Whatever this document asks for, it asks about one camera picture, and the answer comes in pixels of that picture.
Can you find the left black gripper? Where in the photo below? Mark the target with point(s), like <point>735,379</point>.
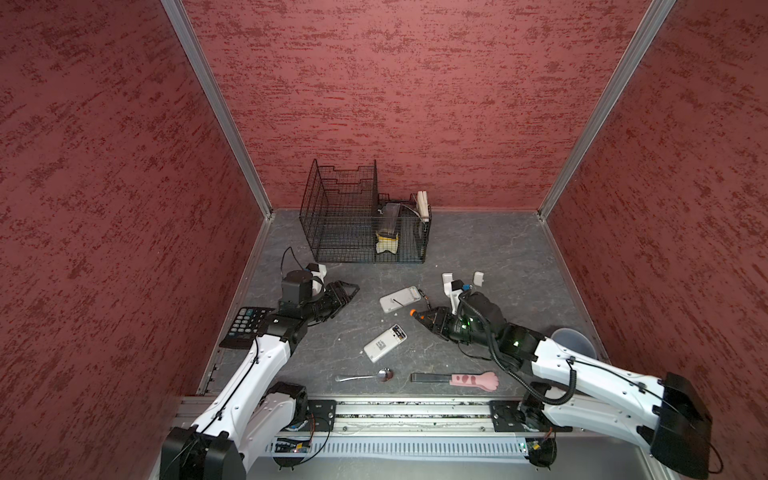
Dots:
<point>339,296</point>

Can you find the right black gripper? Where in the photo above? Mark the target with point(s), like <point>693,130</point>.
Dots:
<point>441,318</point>

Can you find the grey white remote control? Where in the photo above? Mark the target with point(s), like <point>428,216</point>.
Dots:
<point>399,299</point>

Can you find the white air conditioner remote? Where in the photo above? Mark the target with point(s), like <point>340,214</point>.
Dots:
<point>385,343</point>

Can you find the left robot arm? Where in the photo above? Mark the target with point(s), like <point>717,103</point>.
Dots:
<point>224,441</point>

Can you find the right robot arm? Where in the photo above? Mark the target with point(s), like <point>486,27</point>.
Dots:
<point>666,417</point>

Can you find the pink cat paw spatula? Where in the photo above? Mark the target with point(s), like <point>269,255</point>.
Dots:
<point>487,381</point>

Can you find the yellow black brush in basket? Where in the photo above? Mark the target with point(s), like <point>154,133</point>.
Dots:
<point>387,234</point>

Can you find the black calculator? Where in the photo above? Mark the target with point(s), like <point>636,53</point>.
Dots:
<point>244,328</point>

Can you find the metal spoon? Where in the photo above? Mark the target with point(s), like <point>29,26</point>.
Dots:
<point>382,375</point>

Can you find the wooden sticks in basket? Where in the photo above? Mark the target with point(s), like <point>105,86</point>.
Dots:
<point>423,206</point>

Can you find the black wire basket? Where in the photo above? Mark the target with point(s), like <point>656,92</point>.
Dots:
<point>341,211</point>

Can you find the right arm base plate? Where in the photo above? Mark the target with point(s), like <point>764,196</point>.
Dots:
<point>510,417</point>

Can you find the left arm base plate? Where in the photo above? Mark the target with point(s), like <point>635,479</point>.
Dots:
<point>319,416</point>

